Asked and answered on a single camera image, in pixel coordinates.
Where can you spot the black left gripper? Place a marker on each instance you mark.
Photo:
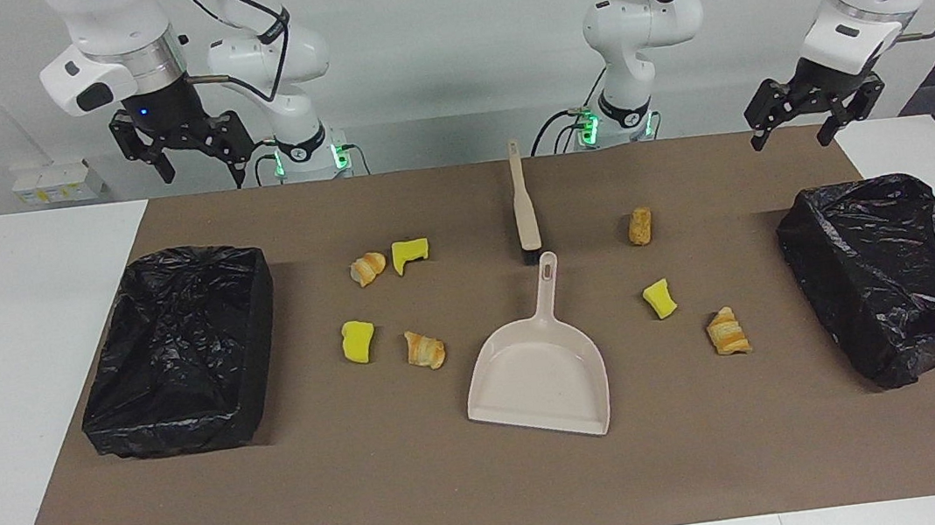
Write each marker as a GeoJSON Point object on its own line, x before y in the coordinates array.
{"type": "Point", "coordinates": [825, 81]}

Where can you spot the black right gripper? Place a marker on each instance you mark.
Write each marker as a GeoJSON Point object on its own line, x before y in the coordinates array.
{"type": "Point", "coordinates": [161, 111]}

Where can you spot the brown bread roll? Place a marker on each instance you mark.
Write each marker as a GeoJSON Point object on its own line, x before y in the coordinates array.
{"type": "Point", "coordinates": [640, 226]}

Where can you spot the golden croissant piece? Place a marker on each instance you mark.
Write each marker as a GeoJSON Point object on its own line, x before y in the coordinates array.
{"type": "Point", "coordinates": [426, 351]}
{"type": "Point", "coordinates": [728, 333]}
{"type": "Point", "coordinates": [367, 269]}

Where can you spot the yellow green sponge piece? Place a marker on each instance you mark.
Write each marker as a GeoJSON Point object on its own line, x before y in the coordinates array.
{"type": "Point", "coordinates": [411, 252]}
{"type": "Point", "coordinates": [659, 299]}
{"type": "Point", "coordinates": [358, 342]}

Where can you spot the beige hand brush black bristles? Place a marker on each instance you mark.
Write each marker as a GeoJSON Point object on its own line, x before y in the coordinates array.
{"type": "Point", "coordinates": [524, 212]}

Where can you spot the beige plastic dustpan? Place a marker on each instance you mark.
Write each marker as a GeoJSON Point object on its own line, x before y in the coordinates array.
{"type": "Point", "coordinates": [533, 378]}

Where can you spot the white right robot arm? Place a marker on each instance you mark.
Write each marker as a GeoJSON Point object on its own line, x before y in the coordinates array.
{"type": "Point", "coordinates": [268, 56]}

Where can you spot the black bag lined bin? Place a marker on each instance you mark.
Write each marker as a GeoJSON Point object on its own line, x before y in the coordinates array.
{"type": "Point", "coordinates": [179, 357]}
{"type": "Point", "coordinates": [901, 283]}

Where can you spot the brown table mat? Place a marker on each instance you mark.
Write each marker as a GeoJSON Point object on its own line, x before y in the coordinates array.
{"type": "Point", "coordinates": [458, 492]}

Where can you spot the white wall socket box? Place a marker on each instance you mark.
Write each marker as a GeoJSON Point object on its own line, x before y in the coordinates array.
{"type": "Point", "coordinates": [58, 181]}

